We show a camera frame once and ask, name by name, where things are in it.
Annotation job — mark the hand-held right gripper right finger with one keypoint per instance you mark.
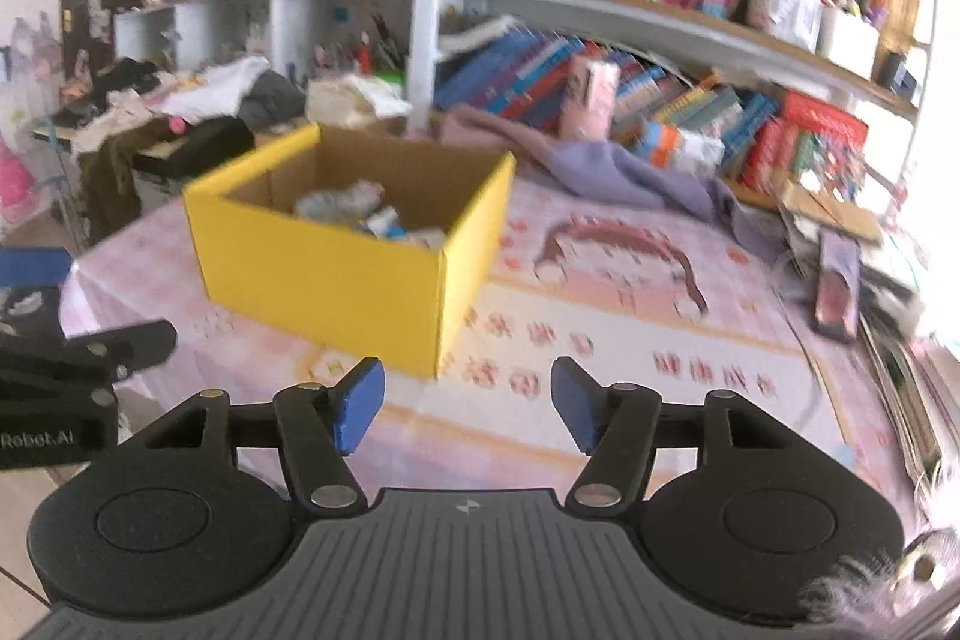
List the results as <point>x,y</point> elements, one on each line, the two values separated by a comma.
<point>577,404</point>

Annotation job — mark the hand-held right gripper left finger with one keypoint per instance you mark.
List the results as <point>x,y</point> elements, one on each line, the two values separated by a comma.
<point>360,404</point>

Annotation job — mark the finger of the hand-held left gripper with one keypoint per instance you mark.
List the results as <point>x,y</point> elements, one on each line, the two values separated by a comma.
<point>34,267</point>
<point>127,347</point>

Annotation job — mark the yellow cardboard box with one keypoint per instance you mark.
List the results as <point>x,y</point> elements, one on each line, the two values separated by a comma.
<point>315,280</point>

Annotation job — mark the cream carton-shaped block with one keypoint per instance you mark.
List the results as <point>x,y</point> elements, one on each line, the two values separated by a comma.
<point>429,237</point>

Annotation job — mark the white blue packet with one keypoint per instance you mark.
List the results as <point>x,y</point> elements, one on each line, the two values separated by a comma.
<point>386,222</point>

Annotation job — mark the plastic packet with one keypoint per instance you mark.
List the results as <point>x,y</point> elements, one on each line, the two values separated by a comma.
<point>337,201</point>

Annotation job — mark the pink plastic object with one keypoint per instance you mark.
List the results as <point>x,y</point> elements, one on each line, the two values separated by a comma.
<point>15,179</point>

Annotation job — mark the cartoon printed desk mat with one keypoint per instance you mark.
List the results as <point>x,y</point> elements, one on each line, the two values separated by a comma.
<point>637,325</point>

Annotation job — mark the olive garment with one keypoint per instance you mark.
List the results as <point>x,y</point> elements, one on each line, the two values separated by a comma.
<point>109,183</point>

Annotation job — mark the cream garment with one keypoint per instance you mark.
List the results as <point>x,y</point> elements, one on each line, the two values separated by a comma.
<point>112,119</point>

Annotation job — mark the pink ball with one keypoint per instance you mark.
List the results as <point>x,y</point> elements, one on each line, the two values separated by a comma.
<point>177,124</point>

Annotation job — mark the black garment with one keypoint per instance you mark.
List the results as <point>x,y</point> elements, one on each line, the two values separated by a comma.
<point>120,78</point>

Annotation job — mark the purple cloth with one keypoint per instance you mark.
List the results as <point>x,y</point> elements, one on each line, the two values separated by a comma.
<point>630,175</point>

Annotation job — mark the white t-shirt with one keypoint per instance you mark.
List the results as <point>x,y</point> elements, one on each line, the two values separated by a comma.
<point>217,89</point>

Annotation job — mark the orange white carton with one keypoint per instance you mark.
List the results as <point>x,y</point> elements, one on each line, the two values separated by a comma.
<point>697,160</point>
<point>664,141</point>

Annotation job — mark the black smartphone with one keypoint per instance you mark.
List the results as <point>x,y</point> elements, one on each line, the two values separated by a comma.
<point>836,287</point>

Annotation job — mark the mauve knitted cloth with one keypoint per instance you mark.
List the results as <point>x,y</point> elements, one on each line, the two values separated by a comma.
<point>487,134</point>

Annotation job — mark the dark grey garment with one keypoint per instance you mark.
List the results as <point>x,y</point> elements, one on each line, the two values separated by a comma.
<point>274,100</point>

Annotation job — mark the pink cylindrical holder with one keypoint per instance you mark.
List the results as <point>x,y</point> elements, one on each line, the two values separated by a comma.
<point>589,100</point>

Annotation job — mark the brown paper envelope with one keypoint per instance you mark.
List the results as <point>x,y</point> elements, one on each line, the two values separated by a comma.
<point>832,212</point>

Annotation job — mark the stack of books and papers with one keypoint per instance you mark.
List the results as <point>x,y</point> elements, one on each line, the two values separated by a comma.
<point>900,385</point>

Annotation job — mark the row of leaning books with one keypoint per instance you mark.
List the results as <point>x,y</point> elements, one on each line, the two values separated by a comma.
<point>510,78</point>

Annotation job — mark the cluster of pens in cups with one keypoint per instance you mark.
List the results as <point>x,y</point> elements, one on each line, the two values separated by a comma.
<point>367,48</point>

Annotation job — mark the red boxed book set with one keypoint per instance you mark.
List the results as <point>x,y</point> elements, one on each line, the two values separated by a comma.
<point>810,130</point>

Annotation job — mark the clear pen holder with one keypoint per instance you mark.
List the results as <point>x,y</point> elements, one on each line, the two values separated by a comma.
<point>795,14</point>

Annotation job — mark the white storage box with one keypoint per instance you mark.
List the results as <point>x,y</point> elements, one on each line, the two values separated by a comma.
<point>847,40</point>

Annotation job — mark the small black box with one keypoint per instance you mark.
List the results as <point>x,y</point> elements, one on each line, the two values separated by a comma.
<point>898,74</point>

